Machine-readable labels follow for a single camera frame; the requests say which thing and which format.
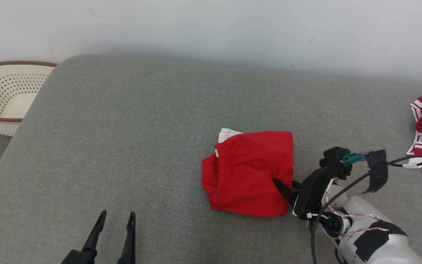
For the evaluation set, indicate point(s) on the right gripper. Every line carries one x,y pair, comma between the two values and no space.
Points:
311,194

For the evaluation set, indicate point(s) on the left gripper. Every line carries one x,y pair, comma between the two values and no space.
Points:
79,257

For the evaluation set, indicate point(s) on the red shorts with white stripes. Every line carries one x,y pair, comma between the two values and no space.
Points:
251,172

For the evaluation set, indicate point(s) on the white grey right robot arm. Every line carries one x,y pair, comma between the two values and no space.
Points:
376,242

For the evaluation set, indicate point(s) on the cream perforated laundry basket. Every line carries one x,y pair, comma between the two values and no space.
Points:
6,95

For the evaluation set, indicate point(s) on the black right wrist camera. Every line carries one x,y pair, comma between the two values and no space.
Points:
333,157

